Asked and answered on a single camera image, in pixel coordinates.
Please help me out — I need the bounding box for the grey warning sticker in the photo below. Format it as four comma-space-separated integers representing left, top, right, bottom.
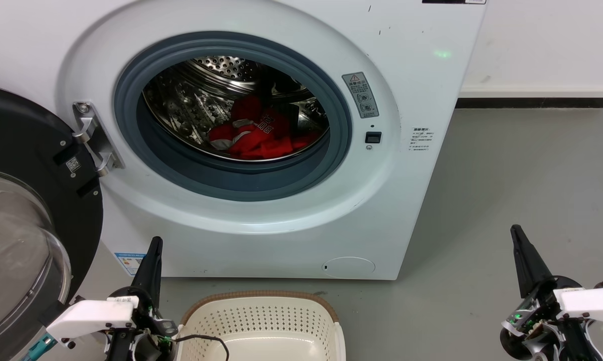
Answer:
342, 72, 380, 119

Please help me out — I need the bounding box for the stainless steel washing machine drum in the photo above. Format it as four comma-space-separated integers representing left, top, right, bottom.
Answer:
142, 55, 330, 162

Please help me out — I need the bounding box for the black round washer door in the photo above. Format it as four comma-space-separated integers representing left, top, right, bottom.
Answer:
0, 84, 104, 361

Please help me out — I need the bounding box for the red clothing with white print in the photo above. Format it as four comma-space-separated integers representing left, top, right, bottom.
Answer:
209, 95, 327, 160

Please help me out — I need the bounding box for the cream perforated laundry basket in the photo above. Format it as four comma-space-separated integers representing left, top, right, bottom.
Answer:
176, 291, 346, 361

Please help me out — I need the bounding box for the grey rubber door gasket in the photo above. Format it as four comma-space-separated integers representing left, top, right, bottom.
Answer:
113, 31, 353, 202

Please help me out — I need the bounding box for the blue energy label sticker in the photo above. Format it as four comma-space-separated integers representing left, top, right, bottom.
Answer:
114, 252, 146, 276

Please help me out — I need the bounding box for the round white filter cover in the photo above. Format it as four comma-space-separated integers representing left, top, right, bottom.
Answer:
322, 257, 376, 279

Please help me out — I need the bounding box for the metal door hinge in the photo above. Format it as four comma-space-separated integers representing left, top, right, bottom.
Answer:
72, 102, 125, 177

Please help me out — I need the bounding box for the thin black cable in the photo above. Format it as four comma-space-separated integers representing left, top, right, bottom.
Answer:
173, 335, 230, 361

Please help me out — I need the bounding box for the small text sticker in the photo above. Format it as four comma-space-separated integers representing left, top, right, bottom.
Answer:
409, 126, 435, 152

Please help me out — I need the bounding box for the teal cable connector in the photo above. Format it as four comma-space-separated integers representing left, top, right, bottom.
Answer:
23, 335, 57, 361

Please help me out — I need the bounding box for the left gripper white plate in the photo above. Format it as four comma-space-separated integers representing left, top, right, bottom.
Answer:
46, 237, 178, 361

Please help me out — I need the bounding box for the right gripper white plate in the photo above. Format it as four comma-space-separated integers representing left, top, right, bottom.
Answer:
499, 225, 603, 361

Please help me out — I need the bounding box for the white front-load washing machine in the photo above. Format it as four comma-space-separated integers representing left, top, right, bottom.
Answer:
0, 0, 487, 280

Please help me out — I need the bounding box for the white and black baseboard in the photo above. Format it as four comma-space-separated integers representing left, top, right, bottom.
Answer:
456, 84, 603, 109

